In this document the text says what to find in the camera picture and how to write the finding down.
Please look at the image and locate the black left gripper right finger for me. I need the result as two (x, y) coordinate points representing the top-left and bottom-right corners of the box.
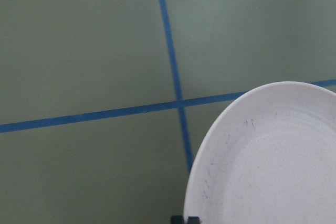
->
(187, 216), (200, 224)

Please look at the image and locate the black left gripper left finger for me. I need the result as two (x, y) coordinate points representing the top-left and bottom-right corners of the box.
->
(171, 215), (184, 224)

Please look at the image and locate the pink plate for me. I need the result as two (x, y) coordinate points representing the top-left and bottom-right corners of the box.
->
(183, 82), (335, 223)

